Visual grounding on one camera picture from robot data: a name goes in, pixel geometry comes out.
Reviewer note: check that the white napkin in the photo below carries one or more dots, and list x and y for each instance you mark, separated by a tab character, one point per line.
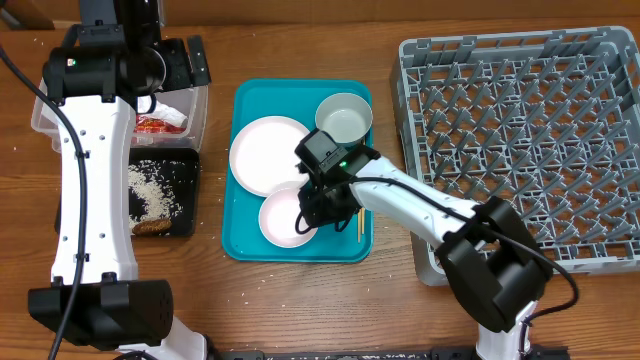
150	107

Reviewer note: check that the clear plastic bin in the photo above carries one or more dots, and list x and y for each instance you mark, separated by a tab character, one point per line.
192	102

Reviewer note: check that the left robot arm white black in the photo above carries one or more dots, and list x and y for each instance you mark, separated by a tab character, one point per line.
92	83

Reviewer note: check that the wooden chopstick left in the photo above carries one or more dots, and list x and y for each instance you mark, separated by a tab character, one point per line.
359	225

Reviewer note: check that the brown food scrap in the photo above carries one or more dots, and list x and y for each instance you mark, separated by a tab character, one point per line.
152	227

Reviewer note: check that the black plastic tray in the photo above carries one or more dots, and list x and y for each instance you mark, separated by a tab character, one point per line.
182	167

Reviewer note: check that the teal serving tray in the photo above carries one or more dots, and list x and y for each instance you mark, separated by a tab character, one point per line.
241	236

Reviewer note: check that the grey bowl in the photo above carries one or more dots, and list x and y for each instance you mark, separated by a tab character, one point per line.
346	117

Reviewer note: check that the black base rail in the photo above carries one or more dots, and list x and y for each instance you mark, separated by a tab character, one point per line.
446	353

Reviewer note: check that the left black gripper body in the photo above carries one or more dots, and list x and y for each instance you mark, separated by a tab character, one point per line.
178	74

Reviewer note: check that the large white plate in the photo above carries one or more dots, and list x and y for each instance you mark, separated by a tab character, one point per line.
262	156

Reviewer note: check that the grey dishwasher rack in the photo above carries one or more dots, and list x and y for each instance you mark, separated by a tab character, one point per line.
547	120

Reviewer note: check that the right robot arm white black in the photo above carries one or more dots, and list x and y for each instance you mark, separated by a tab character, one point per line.
492	263

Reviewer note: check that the white rice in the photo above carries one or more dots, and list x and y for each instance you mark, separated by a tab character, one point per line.
151	190

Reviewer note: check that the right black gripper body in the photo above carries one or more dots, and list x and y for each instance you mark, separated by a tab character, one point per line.
326	203

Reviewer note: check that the small white plate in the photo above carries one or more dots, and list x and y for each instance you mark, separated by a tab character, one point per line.
279	223

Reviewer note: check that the red snack wrapper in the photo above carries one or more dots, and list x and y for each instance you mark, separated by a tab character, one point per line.
150	125

